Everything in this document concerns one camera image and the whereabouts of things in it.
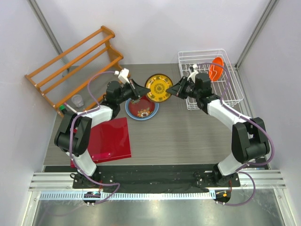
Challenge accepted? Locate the light blue plate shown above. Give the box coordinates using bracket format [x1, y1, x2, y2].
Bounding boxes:
[125, 99, 159, 121]

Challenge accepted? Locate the red floral plate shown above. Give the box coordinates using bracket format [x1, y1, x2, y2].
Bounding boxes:
[128, 96, 155, 118]

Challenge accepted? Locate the yellow patterned plate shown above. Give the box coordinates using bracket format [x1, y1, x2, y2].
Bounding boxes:
[145, 73, 173, 103]

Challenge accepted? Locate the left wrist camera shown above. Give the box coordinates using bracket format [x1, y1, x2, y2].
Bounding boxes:
[114, 68, 130, 84]

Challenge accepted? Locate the green highlighter marker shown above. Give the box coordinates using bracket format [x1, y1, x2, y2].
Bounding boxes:
[59, 105, 68, 115]

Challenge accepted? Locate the white slotted cable duct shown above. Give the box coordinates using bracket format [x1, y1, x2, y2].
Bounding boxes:
[40, 190, 216, 201]

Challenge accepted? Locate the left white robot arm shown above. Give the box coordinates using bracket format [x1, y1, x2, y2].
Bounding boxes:
[54, 79, 150, 188]

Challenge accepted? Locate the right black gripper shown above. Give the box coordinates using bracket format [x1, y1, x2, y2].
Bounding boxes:
[166, 76, 200, 99]

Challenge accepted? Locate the aluminium rail frame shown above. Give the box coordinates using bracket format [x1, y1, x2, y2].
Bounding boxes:
[29, 169, 286, 193]

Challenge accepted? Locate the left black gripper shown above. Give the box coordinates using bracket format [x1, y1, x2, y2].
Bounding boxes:
[116, 79, 150, 105]

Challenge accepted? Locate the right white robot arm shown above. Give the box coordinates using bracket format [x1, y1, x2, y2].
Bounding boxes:
[167, 73, 270, 186]

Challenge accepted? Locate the white pink pen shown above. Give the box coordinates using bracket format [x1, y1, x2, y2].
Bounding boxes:
[64, 102, 77, 113]

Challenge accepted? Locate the orange plate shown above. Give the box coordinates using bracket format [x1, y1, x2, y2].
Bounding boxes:
[208, 57, 224, 81]

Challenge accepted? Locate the red acrylic board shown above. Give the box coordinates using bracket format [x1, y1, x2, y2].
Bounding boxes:
[73, 117, 131, 167]

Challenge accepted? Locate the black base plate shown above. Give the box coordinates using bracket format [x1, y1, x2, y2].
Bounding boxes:
[70, 164, 240, 194]

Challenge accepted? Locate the orange wooden rack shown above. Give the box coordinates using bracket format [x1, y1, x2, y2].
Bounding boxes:
[25, 26, 124, 113]

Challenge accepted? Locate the white wire dish rack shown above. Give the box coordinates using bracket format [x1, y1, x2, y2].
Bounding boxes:
[178, 49, 244, 110]

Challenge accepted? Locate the clear plastic cup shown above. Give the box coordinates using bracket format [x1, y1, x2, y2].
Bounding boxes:
[71, 94, 84, 108]

